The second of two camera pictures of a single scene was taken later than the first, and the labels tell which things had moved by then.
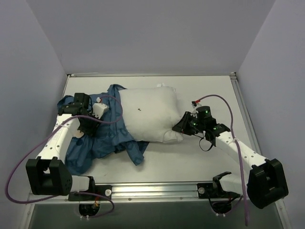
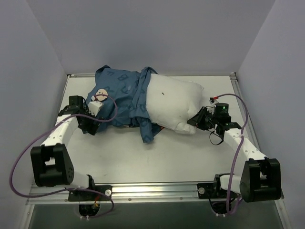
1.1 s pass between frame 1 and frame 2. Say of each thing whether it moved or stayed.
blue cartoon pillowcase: moved
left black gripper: stayed
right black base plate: stayed
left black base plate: stayed
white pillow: moved
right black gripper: moved
